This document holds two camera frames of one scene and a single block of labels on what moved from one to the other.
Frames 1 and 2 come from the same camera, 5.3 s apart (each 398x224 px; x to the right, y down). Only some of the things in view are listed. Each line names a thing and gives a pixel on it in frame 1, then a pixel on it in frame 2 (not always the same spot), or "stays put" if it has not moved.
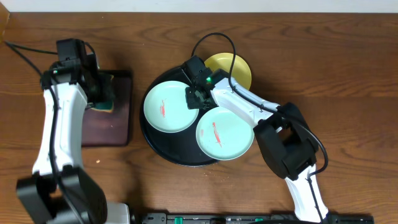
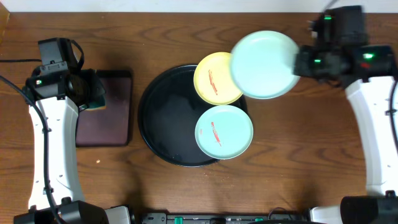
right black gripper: x=189 y=102 -> x=305 y=67
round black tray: x=181 y=148 stays put
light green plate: x=224 y=133 stays put
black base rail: x=254 y=218 stays put
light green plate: x=165 y=107 -> x=262 y=65
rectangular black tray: x=101 y=128 stays put
